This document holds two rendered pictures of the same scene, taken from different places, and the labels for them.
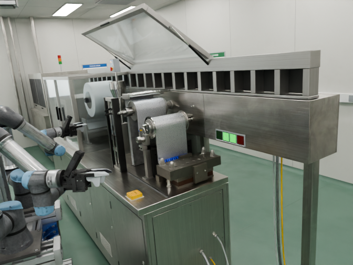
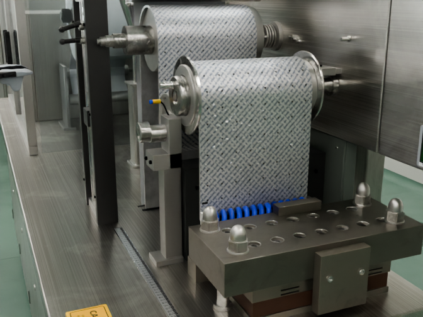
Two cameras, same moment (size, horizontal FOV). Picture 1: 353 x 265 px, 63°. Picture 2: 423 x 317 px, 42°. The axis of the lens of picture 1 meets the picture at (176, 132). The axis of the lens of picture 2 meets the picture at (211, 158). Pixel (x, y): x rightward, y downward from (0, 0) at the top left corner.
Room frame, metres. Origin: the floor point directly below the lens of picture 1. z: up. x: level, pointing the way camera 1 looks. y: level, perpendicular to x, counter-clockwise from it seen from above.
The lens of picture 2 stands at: (0.84, -0.06, 1.43)
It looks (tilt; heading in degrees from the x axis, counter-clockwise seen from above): 16 degrees down; 10
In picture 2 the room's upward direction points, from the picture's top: straight up
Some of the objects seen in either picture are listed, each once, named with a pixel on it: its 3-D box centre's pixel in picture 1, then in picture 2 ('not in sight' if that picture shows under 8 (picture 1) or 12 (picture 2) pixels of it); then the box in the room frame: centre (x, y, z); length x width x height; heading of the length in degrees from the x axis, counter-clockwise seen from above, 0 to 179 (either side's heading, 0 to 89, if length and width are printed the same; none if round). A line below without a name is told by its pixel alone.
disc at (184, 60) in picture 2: (149, 128); (186, 95); (1.84, 0.17, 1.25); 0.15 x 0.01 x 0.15; 33
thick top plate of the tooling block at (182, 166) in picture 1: (189, 164); (306, 240); (1.78, -0.07, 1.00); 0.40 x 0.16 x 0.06; 123
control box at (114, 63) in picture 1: (114, 65); not in sight; (2.32, 0.44, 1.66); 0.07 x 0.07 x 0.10; 33
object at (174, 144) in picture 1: (172, 145); (255, 166); (1.85, 0.03, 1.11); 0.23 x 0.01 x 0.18; 123
